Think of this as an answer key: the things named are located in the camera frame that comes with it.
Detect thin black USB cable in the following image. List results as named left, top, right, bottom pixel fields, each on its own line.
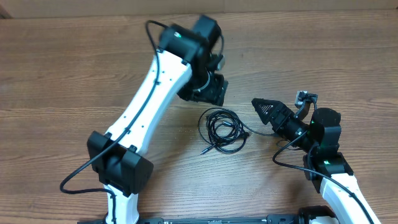
left=197, top=107, right=302, bottom=156

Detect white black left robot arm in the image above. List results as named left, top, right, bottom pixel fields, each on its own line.
left=87, top=15, right=228, bottom=223

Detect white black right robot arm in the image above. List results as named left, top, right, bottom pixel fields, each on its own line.
left=251, top=95, right=379, bottom=223

